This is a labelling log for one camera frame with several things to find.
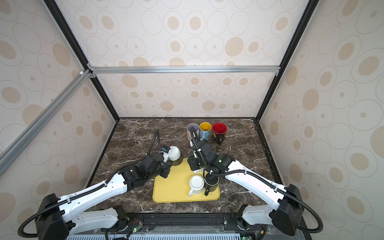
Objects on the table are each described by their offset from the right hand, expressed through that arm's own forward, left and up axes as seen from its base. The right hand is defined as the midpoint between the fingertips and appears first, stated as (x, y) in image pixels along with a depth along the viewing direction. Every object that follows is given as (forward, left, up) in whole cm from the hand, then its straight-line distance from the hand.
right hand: (191, 159), depth 77 cm
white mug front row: (-9, -2, -11) cm, 14 cm away
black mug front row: (-9, -10, -9) cm, 16 cm away
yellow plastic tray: (-8, +9, -17) cm, 21 cm away
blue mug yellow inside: (+24, -8, -5) cm, 26 cm away
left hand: (0, +9, -1) cm, 9 cm away
